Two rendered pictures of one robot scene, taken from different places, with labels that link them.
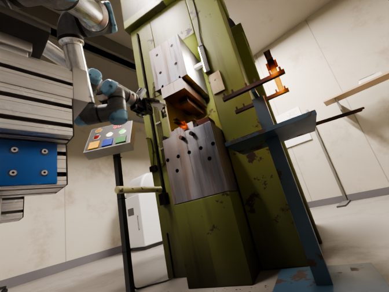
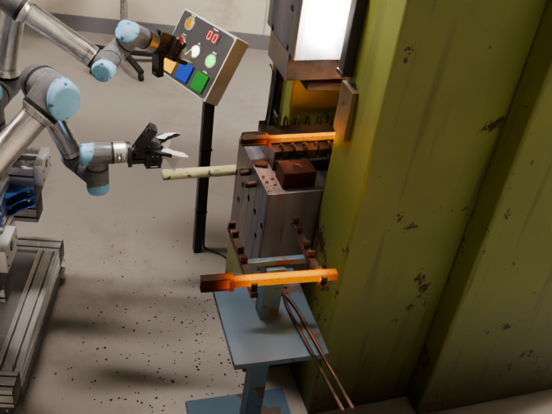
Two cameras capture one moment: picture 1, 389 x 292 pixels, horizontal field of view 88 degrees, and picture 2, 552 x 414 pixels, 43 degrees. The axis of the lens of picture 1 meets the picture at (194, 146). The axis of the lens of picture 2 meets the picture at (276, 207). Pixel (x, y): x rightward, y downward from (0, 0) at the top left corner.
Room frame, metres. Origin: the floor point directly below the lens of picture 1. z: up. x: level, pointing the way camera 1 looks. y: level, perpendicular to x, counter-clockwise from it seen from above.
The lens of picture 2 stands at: (-0.22, -1.50, 2.28)
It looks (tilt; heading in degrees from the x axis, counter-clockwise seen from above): 36 degrees down; 43
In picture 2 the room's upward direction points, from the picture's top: 9 degrees clockwise
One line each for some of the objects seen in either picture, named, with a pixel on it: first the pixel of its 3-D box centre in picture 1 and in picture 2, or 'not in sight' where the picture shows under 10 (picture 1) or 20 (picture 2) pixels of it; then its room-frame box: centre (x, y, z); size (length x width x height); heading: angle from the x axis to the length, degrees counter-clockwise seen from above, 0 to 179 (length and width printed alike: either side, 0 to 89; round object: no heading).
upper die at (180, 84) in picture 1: (185, 98); (335, 53); (1.53, -0.02, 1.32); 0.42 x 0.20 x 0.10; 156
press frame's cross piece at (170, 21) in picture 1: (182, 40); not in sight; (1.65, -0.12, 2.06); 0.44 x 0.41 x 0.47; 156
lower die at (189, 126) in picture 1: (194, 137); (318, 142); (1.53, -0.02, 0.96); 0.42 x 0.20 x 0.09; 156
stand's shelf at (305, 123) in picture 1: (271, 137); (265, 315); (0.99, -0.39, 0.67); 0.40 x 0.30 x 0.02; 64
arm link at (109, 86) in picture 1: (115, 91); (96, 154); (0.77, 0.29, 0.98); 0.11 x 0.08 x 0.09; 156
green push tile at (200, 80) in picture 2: (121, 139); (200, 82); (1.36, 0.51, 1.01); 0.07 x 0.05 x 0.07; 91
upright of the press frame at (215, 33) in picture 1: (237, 103); (410, 150); (1.51, -0.43, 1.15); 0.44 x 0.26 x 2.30; 156
